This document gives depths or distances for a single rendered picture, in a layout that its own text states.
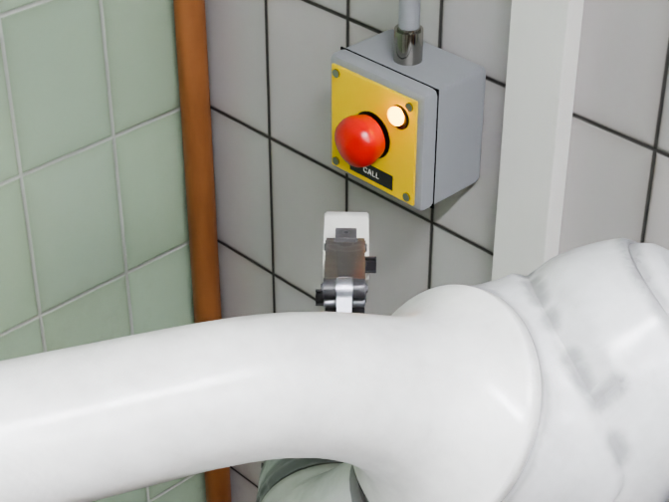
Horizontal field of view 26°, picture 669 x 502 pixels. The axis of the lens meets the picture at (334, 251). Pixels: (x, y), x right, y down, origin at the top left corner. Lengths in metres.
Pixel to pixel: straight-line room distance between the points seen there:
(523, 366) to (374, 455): 0.07
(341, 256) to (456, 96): 0.24
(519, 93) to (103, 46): 0.41
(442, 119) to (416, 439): 0.55
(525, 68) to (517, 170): 0.08
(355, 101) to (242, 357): 0.60
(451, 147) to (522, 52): 0.10
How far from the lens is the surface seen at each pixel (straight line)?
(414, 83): 1.06
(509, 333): 0.57
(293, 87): 1.27
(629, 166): 1.04
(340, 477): 0.67
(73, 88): 1.29
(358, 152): 1.07
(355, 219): 0.98
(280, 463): 0.75
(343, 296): 0.82
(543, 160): 1.06
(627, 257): 0.59
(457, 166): 1.11
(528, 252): 1.11
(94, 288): 1.40
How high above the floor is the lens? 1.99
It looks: 34 degrees down
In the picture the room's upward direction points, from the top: straight up
